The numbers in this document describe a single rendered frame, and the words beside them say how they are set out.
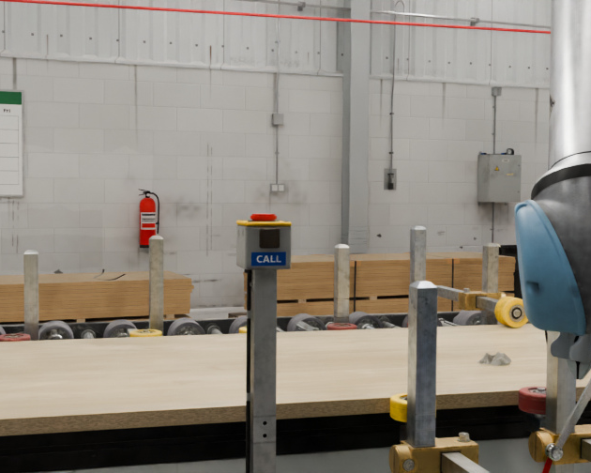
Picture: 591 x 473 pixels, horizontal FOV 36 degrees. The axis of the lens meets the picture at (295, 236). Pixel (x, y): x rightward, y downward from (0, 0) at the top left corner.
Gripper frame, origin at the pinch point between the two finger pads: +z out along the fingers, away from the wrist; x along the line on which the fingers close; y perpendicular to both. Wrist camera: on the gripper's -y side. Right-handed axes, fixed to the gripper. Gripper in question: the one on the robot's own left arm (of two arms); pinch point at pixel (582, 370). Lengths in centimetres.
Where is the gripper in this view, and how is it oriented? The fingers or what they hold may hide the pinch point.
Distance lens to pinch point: 147.3
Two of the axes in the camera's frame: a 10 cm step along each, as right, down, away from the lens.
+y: -8.2, 0.2, -5.7
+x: 5.7, 0.5, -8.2
